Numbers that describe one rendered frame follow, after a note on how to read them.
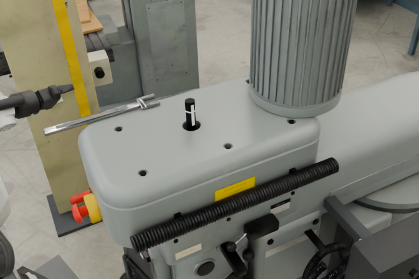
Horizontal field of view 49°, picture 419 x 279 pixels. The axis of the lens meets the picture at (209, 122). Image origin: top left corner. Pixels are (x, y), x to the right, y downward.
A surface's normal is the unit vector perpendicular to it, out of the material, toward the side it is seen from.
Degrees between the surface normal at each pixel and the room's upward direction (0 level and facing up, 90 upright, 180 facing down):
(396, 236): 0
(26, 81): 90
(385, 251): 0
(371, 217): 0
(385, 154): 90
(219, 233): 90
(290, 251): 90
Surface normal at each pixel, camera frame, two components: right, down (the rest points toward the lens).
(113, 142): -0.03, -0.79
